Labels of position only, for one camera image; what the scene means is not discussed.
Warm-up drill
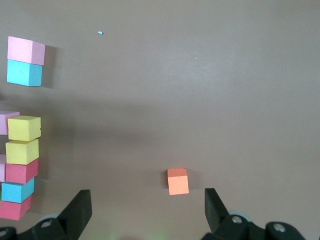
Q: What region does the yellow foam cube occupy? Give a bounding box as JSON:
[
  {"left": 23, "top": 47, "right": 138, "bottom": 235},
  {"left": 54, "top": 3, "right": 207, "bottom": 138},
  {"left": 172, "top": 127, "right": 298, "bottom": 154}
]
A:
[
  {"left": 7, "top": 115, "right": 42, "bottom": 142},
  {"left": 5, "top": 138, "right": 40, "bottom": 166}
]

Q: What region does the cyan foam cube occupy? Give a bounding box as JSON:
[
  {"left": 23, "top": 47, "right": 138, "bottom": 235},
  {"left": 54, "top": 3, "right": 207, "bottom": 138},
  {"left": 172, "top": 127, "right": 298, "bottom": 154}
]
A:
[{"left": 6, "top": 59, "right": 44, "bottom": 87}]

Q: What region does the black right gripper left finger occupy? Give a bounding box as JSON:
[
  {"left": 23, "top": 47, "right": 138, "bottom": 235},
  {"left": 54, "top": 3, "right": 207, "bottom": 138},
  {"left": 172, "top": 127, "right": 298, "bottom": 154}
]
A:
[{"left": 0, "top": 189, "right": 93, "bottom": 240}]

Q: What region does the red foam cube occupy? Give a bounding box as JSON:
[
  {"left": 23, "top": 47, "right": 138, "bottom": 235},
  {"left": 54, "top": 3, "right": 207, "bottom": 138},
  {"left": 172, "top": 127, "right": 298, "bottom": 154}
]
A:
[
  {"left": 0, "top": 194, "right": 33, "bottom": 222},
  {"left": 5, "top": 158, "right": 40, "bottom": 185}
]

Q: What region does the blue foam cube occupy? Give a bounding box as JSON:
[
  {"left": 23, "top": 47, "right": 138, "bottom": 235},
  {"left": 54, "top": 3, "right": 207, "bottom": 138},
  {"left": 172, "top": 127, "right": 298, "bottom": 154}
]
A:
[{"left": 0, "top": 177, "right": 36, "bottom": 204}]

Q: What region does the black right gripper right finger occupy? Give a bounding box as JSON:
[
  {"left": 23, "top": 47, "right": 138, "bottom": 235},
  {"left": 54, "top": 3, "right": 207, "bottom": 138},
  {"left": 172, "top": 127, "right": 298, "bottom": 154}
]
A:
[{"left": 201, "top": 187, "right": 307, "bottom": 240}]

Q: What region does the brown table cover sheet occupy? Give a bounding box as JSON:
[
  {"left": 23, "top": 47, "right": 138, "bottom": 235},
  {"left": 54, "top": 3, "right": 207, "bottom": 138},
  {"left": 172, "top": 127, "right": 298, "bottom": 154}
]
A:
[{"left": 0, "top": 0, "right": 320, "bottom": 240}]

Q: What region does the orange foam cube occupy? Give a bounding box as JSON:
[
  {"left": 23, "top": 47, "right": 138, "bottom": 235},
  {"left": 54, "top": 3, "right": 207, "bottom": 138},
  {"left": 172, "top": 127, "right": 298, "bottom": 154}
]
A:
[{"left": 166, "top": 167, "right": 190, "bottom": 196}]

